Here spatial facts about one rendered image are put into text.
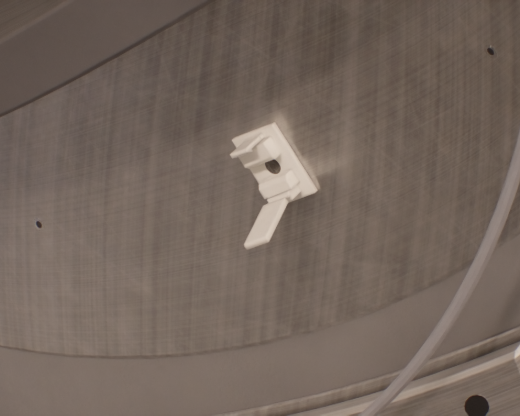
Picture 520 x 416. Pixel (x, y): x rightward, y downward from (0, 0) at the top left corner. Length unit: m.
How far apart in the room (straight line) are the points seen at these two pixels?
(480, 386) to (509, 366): 0.02
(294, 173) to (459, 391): 0.08
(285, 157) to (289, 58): 0.03
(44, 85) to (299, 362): 0.13
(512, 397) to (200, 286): 0.12
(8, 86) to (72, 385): 0.16
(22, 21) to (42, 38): 0.02
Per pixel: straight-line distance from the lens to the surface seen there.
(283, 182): 0.95
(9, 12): 0.97
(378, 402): 0.95
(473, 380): 0.95
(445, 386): 0.96
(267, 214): 0.95
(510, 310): 0.95
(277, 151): 0.95
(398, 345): 0.98
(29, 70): 0.93
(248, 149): 0.95
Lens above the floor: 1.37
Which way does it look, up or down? 37 degrees down
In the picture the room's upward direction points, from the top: 5 degrees clockwise
